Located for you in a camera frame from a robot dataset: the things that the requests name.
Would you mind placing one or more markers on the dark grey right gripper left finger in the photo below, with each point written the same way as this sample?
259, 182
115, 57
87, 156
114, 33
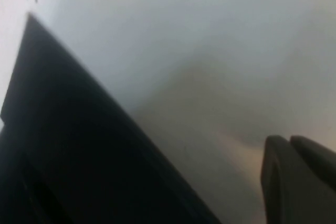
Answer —
278, 182

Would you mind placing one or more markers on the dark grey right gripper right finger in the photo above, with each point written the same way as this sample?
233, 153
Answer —
317, 155

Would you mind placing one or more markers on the black printed glasses case box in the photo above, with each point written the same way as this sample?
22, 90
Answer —
65, 142

